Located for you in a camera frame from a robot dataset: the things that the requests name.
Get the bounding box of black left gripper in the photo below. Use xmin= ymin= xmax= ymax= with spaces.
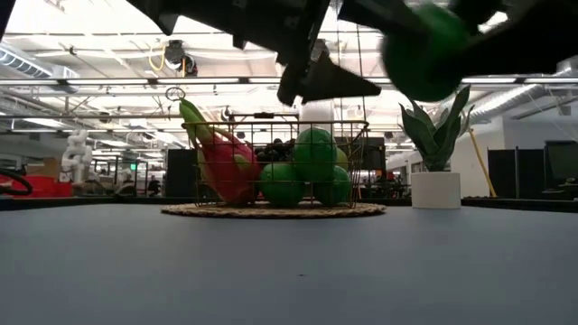
xmin=126 ymin=0 xmax=383 ymax=107

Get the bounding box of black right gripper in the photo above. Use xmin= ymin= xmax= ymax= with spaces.
xmin=449 ymin=0 xmax=578 ymax=77

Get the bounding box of green plastic fruit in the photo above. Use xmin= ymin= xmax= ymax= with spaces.
xmin=314 ymin=165 xmax=353 ymax=208
xmin=258 ymin=162 xmax=307 ymax=209
xmin=380 ymin=3 xmax=471 ymax=103
xmin=292 ymin=127 xmax=340 ymax=182

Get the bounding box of dark toy grape bunch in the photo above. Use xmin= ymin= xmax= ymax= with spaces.
xmin=254 ymin=137 xmax=298 ymax=164

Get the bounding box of pink toy dragon fruit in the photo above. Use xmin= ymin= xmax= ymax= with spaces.
xmin=178 ymin=98 xmax=262 ymax=208

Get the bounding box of white round column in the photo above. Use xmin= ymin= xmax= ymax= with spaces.
xmin=300 ymin=92 xmax=336 ymax=136

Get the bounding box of green artificial leafy plant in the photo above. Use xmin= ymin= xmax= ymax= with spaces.
xmin=398 ymin=85 xmax=476 ymax=173

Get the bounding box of black partition panel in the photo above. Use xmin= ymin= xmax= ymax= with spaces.
xmin=486 ymin=148 xmax=544 ymax=199

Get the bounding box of black monitor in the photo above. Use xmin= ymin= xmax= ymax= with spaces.
xmin=543 ymin=140 xmax=578 ymax=200

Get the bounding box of white plant pot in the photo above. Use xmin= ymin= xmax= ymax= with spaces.
xmin=410 ymin=171 xmax=462 ymax=210

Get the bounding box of round woven placemat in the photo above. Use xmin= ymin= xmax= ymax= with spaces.
xmin=160 ymin=201 xmax=388 ymax=221

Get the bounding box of brown cardboard box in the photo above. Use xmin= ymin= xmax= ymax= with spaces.
xmin=25 ymin=156 xmax=63 ymax=180

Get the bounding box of red storage bin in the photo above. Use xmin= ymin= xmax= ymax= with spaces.
xmin=0 ymin=174 xmax=74 ymax=199

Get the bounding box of black hanging cable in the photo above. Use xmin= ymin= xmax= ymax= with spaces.
xmin=354 ymin=20 xmax=368 ymax=124
xmin=334 ymin=26 xmax=344 ymax=130

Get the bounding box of silver ceiling air duct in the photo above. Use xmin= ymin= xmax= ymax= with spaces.
xmin=469 ymin=67 xmax=578 ymax=125
xmin=0 ymin=44 xmax=80 ymax=94

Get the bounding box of dark wire basket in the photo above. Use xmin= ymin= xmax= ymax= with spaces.
xmin=182 ymin=119 xmax=370 ymax=209

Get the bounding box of yellow hanging cable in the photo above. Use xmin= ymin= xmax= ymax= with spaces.
xmin=467 ymin=127 xmax=499 ymax=199

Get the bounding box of black ceiling cable reel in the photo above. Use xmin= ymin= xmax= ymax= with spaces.
xmin=163 ymin=39 xmax=199 ymax=79

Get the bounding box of black cable loop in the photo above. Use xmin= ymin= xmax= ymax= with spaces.
xmin=0 ymin=168 xmax=34 ymax=197

